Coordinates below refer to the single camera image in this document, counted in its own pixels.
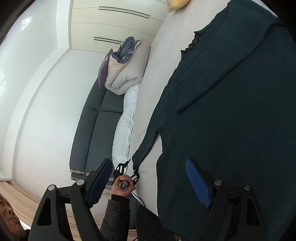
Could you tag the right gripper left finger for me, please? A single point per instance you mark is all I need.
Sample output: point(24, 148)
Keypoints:
point(51, 220)

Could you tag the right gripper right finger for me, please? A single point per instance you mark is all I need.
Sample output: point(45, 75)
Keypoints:
point(234, 213)

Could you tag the dark green knit sweater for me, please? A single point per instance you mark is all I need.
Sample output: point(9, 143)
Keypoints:
point(230, 105)

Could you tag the left forearm dark sleeve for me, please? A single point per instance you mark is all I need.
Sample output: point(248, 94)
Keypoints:
point(116, 221)

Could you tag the person's left hand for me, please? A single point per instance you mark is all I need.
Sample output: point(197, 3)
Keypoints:
point(124, 193)

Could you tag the white pillow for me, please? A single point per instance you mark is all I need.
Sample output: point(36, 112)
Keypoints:
point(123, 132)

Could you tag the dark grey padded headboard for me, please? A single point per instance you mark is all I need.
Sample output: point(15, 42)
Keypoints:
point(95, 132)

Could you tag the person's head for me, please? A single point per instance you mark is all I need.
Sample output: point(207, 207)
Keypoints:
point(11, 220)

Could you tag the folded beige duvet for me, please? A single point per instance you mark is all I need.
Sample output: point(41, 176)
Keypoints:
point(121, 77)

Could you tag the purple cushion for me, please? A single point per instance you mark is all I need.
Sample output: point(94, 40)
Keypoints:
point(103, 70)

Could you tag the grey blue folded blanket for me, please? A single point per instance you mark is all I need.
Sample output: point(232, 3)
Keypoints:
point(125, 51)

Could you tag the cream wardrobe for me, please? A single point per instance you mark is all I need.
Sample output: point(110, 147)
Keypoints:
point(100, 25)

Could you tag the yellow pillow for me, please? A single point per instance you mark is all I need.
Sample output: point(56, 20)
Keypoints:
point(174, 5)

